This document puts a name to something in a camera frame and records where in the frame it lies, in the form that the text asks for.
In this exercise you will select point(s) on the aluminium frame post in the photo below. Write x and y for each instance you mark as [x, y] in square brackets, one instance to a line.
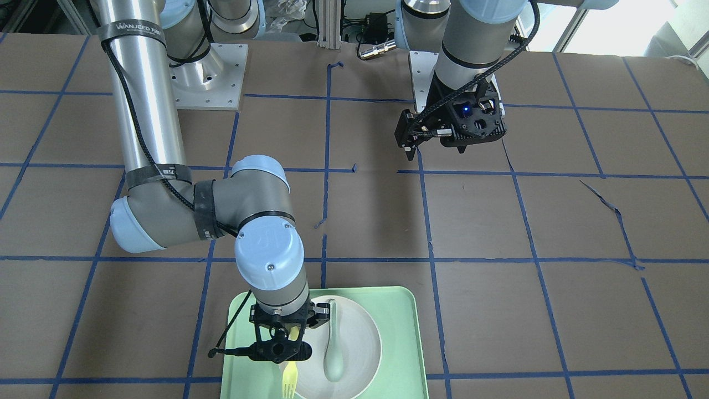
[329, 19]

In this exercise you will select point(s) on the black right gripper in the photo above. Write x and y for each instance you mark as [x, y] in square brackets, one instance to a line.
[319, 314]

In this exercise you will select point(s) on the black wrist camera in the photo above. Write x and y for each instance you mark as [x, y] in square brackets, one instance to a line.
[276, 352]
[410, 135]

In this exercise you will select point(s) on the pale green spoon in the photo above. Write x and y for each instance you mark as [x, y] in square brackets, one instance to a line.
[333, 360]

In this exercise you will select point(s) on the silver cable connector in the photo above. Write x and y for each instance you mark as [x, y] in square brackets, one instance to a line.
[376, 50]

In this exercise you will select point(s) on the mint green tray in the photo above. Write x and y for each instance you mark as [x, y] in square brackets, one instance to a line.
[401, 372]

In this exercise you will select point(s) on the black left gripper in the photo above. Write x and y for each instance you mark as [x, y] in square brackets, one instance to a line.
[441, 96]

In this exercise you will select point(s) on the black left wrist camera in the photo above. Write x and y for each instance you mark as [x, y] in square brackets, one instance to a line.
[410, 135]

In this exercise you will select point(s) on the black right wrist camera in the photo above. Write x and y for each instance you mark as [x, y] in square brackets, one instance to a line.
[276, 352]

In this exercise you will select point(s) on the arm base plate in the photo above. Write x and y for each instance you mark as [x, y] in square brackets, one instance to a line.
[424, 65]
[214, 82]

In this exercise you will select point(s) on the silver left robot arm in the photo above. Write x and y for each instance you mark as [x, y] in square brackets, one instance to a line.
[477, 34]

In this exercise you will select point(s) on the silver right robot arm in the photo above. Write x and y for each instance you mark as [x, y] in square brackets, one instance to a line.
[164, 207]

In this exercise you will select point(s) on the yellow plastic fork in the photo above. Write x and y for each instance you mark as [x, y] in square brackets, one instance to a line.
[290, 373]

